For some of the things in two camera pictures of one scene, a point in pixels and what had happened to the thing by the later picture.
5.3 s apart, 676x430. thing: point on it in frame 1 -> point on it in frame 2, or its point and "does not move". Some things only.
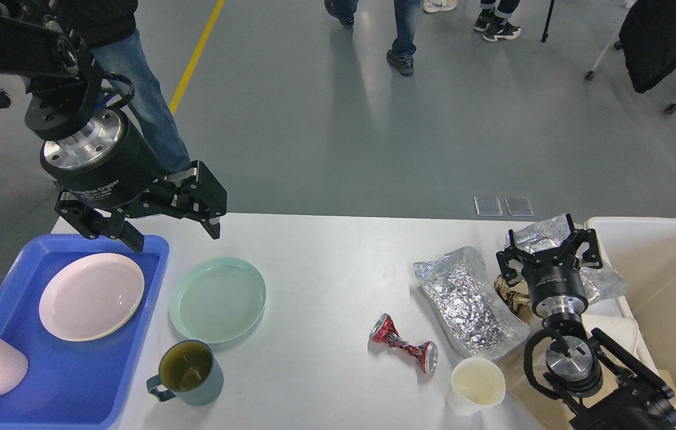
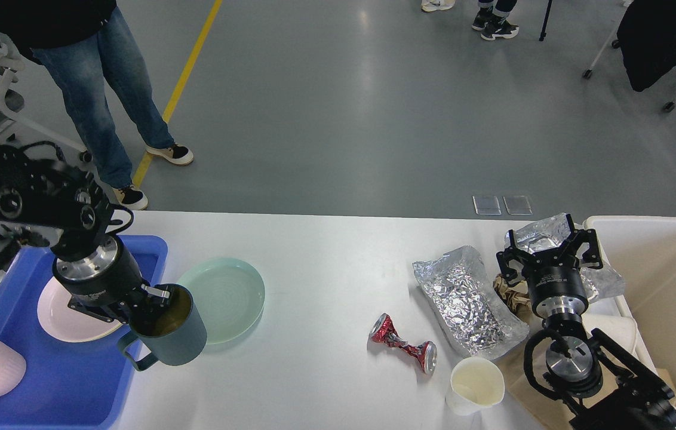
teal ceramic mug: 189,371 -> 170,323
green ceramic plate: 217,299 does not move
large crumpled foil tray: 481,322 does not move
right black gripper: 556,286 does not move
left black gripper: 104,168 -> 103,283
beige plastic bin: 672,269 does not move
